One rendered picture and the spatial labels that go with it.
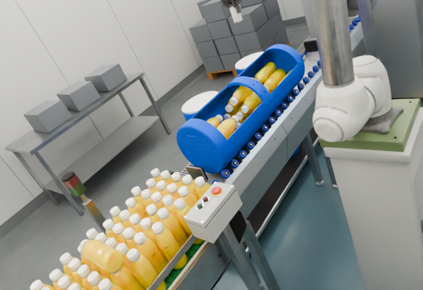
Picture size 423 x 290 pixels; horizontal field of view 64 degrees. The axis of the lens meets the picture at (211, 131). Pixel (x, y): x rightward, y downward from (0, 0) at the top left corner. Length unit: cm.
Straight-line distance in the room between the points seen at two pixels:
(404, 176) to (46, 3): 435
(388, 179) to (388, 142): 18
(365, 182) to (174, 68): 470
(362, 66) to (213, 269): 97
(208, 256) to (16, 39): 377
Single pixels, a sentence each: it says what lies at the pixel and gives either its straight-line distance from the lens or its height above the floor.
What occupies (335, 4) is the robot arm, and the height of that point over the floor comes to 159.
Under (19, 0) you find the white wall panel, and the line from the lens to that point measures 478.
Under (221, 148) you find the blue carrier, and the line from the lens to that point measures 151.
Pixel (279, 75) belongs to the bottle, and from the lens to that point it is 210.
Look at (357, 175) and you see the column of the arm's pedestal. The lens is 154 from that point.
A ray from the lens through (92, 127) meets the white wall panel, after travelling 495.
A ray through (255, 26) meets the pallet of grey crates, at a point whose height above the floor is 72.
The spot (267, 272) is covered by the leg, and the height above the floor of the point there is 25.
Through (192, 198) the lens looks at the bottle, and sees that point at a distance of 140.
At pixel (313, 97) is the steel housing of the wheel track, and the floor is 85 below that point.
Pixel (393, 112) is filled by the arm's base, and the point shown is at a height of 106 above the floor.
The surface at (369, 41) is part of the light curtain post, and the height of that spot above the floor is 96.
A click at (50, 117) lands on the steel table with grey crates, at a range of 389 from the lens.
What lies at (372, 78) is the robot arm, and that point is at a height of 126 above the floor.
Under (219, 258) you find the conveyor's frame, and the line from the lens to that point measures 149.
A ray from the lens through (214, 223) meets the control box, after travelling 124.
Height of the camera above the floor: 186
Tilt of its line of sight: 26 degrees down
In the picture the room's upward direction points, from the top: 24 degrees counter-clockwise
